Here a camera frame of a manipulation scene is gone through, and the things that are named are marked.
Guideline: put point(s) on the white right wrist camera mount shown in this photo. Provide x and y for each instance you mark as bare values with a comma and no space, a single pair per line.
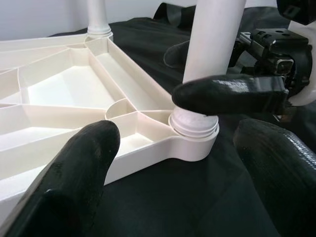
304,97

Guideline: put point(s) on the white plastic table top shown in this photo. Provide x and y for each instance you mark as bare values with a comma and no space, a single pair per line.
61,86

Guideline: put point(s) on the white plastic table leg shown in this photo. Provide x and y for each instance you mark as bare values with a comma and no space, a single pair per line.
212,37
97,14

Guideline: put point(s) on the black fabric table cover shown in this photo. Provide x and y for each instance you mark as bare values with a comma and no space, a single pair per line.
185,197

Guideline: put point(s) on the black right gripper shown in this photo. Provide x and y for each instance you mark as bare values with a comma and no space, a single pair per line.
269,49

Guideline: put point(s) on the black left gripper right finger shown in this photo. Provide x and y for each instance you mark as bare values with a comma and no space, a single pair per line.
281,177

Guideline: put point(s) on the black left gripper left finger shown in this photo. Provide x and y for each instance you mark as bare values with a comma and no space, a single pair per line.
74,177

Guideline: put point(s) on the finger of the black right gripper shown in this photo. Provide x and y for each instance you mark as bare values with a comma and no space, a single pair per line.
176,55

